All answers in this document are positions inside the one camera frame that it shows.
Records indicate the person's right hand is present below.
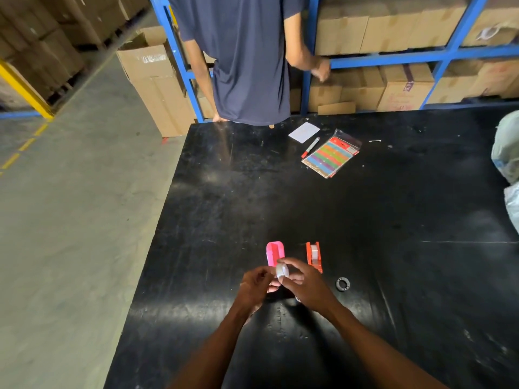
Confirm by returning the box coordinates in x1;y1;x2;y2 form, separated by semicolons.
276;257;344;318

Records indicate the white paper sheet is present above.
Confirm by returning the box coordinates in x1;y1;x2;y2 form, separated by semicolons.
288;122;321;144

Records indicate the rainbow striped sticker pack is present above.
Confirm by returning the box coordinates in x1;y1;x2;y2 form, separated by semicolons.
301;129;362;179

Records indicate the person's left forearm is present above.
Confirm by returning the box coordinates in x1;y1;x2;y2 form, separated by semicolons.
166;304;252;389

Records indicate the person's right forearm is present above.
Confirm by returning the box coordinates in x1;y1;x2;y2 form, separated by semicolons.
326;304;451;389

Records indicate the row of cardboard boxes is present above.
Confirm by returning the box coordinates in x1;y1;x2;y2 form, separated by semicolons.
314;0;519;57
194;58;519;116

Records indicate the pale green woven sack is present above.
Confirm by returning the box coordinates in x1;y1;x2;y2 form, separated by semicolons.
491;110;519;185

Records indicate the white plastic ring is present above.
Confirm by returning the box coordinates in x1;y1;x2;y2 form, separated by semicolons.
476;24;502;41

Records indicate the tall open cardboard box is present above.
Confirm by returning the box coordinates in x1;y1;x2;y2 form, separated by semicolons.
116;26;197;138

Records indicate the red and white pen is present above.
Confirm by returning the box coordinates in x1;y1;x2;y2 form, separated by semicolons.
301;136;321;159

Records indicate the low blue metal beam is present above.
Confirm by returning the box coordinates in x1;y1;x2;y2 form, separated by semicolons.
0;110;44;120

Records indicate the person's left hand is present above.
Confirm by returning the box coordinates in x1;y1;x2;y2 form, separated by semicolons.
233;266;281;320

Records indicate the yellow rack post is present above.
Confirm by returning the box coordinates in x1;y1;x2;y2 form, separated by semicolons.
0;60;56;121

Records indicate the flat cardboard piece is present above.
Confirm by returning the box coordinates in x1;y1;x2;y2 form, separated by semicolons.
317;102;357;116

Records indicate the orange tape dispenser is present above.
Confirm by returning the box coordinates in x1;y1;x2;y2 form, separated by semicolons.
305;241;323;274

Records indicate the blue metal shelf rack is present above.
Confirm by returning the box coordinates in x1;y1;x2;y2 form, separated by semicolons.
149;0;519;124

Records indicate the pink tape dispenser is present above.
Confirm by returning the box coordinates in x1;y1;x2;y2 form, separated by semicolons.
265;240;286;269

